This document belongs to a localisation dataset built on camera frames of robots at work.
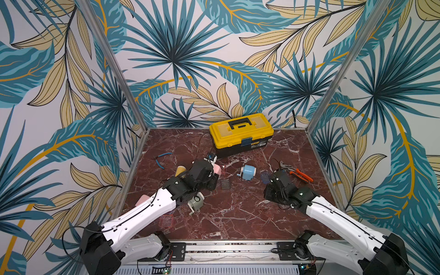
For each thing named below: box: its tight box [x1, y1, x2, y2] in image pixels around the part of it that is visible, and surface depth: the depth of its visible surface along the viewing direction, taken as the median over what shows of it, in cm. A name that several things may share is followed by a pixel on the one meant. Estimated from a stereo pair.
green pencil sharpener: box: [187, 191, 206, 216], surface depth 83 cm
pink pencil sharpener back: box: [213, 163, 222, 175], surface depth 76 cm
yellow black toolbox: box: [209, 113, 275, 159], surface depth 99 cm
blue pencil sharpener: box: [236, 164, 257, 181], surface depth 94 cm
